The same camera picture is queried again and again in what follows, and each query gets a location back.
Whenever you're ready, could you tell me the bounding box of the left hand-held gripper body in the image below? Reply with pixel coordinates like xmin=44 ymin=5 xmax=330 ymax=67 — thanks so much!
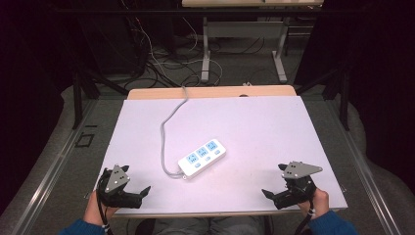
xmin=97 ymin=164 xmax=143 ymax=210

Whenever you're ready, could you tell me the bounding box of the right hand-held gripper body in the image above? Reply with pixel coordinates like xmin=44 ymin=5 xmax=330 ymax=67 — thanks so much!
xmin=273 ymin=161 xmax=324 ymax=211

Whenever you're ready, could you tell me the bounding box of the person's left hand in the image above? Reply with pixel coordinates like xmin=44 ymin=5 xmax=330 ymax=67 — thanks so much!
xmin=82 ymin=190 xmax=119 ymax=227

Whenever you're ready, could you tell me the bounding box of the person's right hand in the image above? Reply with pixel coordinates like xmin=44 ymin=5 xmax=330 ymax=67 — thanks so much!
xmin=298 ymin=188 xmax=330 ymax=220

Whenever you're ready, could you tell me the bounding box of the white table mat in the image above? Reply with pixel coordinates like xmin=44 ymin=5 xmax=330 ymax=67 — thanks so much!
xmin=93 ymin=95 xmax=348 ymax=217

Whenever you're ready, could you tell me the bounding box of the white power strip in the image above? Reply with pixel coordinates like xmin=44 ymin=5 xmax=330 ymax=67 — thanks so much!
xmin=177 ymin=138 xmax=227 ymax=180

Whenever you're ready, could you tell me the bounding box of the black metal stand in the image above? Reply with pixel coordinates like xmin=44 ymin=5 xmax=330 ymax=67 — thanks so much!
xmin=70 ymin=67 xmax=130 ymax=130
xmin=294 ymin=63 xmax=352 ymax=132

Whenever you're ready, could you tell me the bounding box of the wooden table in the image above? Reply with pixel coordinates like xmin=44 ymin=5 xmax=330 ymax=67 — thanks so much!
xmin=126 ymin=84 xmax=299 ymax=101

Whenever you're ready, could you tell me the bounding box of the desk with white legs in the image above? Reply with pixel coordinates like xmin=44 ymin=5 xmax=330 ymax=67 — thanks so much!
xmin=180 ymin=0 xmax=326 ymax=84

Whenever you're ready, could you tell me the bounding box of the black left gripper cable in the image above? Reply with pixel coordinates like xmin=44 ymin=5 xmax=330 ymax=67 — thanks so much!
xmin=95 ymin=187 xmax=115 ymax=235

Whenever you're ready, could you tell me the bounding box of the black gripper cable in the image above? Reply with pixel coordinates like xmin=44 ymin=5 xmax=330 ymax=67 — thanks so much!
xmin=95 ymin=187 xmax=115 ymax=235
xmin=294 ymin=198 xmax=317 ymax=235

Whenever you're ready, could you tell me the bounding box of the grey power strip cable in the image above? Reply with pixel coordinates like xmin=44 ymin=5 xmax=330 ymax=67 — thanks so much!
xmin=159 ymin=85 xmax=191 ymax=180

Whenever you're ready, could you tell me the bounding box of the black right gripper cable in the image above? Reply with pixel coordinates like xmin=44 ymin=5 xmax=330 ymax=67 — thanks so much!
xmin=294 ymin=198 xmax=317 ymax=235

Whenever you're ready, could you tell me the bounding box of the aluminium floor rail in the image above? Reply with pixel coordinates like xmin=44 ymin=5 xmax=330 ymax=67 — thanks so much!
xmin=326 ymin=101 xmax=397 ymax=235
xmin=9 ymin=99 xmax=99 ymax=235

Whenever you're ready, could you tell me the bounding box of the tangle of floor cables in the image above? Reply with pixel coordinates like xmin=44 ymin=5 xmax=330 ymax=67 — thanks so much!
xmin=120 ymin=0 xmax=266 ymax=89

